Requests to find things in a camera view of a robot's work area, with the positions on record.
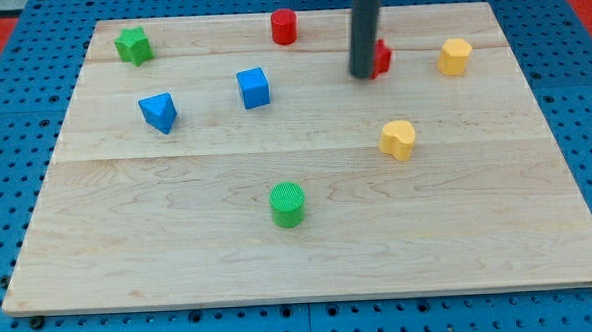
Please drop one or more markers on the blue cube block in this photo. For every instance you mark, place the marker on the blue cube block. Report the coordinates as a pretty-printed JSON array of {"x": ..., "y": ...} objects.
[{"x": 254, "y": 88}]

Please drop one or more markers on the yellow hexagon block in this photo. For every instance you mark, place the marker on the yellow hexagon block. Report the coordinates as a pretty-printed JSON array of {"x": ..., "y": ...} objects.
[{"x": 454, "y": 57}]

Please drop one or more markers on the green cylinder block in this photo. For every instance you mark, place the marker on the green cylinder block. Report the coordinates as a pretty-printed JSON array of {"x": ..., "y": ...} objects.
[{"x": 287, "y": 201}]

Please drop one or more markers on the light wooden board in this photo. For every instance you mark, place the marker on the light wooden board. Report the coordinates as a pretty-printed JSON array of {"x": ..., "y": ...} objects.
[{"x": 229, "y": 170}]

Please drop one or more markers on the yellow heart block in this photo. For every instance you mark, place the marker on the yellow heart block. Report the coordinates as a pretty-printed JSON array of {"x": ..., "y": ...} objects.
[{"x": 398, "y": 139}]

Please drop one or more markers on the red star block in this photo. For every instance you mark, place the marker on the red star block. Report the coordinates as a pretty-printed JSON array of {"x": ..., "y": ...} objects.
[{"x": 382, "y": 58}]

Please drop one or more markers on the red cylinder block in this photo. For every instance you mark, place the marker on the red cylinder block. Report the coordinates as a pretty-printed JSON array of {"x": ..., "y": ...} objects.
[{"x": 284, "y": 23}]

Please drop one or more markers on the blue triangle block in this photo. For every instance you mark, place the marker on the blue triangle block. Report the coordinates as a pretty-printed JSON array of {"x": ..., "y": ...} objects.
[{"x": 159, "y": 111}]

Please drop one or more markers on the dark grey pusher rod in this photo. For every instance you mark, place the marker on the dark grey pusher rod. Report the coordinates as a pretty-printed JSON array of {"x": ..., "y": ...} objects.
[{"x": 363, "y": 30}]

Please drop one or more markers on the green star block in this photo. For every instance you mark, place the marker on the green star block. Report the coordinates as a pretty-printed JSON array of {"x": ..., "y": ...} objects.
[{"x": 133, "y": 46}]

